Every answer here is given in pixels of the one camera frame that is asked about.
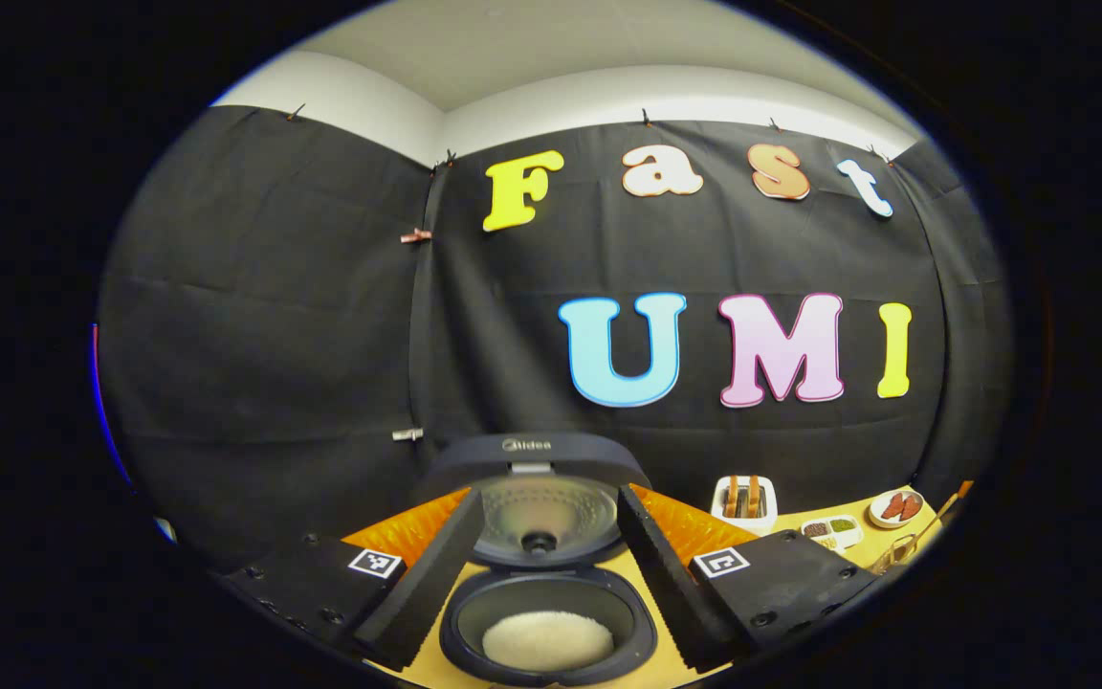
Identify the wooden spoon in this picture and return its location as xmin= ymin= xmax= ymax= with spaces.
xmin=905 ymin=480 xmax=975 ymax=556

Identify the dark blue rice cooker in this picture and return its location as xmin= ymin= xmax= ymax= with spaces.
xmin=414 ymin=433 xmax=659 ymax=688

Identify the white toaster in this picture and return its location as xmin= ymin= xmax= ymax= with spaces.
xmin=711 ymin=475 xmax=779 ymax=535

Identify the black backdrop cloth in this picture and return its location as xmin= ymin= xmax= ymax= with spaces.
xmin=97 ymin=103 xmax=1011 ymax=575

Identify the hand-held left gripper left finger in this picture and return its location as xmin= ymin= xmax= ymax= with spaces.
xmin=216 ymin=486 xmax=486 ymax=673

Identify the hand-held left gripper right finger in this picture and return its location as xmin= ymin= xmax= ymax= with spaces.
xmin=616 ymin=483 xmax=885 ymax=674

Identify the white rice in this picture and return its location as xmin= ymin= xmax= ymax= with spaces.
xmin=482 ymin=611 xmax=615 ymax=673

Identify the round white plate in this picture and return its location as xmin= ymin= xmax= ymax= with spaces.
xmin=868 ymin=489 xmax=925 ymax=530

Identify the white divided dish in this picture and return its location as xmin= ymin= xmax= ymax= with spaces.
xmin=800 ymin=515 xmax=865 ymax=553

